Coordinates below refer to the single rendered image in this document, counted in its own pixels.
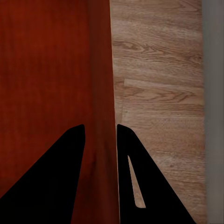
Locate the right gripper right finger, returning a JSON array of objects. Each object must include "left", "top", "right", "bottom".
[{"left": 117, "top": 124, "right": 196, "bottom": 224}]

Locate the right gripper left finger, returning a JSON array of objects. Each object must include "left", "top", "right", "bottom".
[{"left": 0, "top": 124, "right": 86, "bottom": 224}]

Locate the storage box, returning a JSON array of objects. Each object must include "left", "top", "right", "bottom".
[{"left": 0, "top": 0, "right": 120, "bottom": 224}]

